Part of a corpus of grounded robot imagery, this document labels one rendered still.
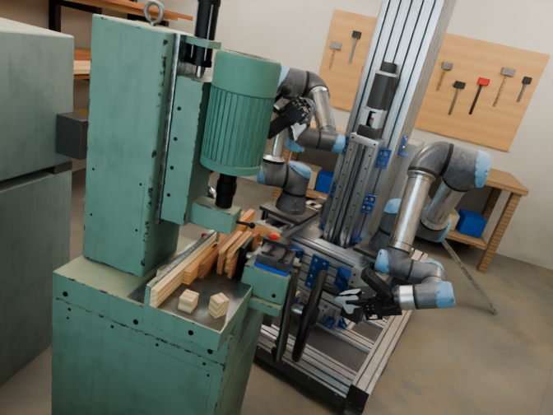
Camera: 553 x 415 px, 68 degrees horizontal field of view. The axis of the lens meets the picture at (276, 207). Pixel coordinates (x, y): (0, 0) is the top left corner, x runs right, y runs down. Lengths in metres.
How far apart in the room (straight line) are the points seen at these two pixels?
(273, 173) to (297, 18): 2.86
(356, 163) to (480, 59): 2.72
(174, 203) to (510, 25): 3.82
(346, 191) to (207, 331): 1.14
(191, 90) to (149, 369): 0.82
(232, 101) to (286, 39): 3.51
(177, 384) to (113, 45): 0.96
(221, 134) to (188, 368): 0.67
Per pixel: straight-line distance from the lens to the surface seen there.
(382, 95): 1.83
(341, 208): 1.99
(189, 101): 1.14
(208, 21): 1.17
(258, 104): 1.08
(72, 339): 1.48
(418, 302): 1.31
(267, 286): 1.19
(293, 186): 1.92
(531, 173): 4.73
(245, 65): 1.05
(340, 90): 4.43
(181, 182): 1.20
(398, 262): 1.37
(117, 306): 1.29
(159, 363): 1.33
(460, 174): 1.46
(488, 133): 4.54
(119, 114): 1.21
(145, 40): 1.15
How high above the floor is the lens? 1.56
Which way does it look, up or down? 22 degrees down
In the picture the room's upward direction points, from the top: 13 degrees clockwise
